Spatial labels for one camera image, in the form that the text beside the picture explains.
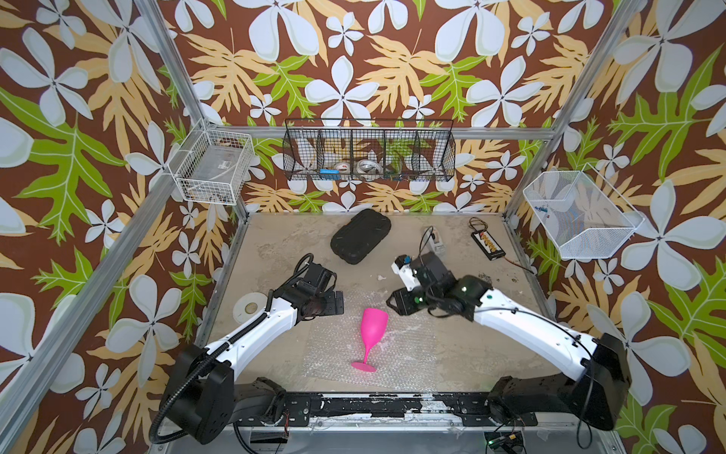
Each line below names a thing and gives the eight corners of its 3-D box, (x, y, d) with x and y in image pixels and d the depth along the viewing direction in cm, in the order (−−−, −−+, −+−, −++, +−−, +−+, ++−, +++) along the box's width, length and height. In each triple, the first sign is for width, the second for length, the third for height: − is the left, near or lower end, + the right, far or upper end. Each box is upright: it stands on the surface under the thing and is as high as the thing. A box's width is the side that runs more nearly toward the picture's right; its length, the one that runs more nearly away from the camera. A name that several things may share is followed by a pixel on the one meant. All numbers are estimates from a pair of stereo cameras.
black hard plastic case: (328, 250, 110) (326, 241, 106) (366, 214, 122) (366, 205, 118) (354, 267, 105) (354, 259, 100) (392, 228, 117) (393, 219, 113)
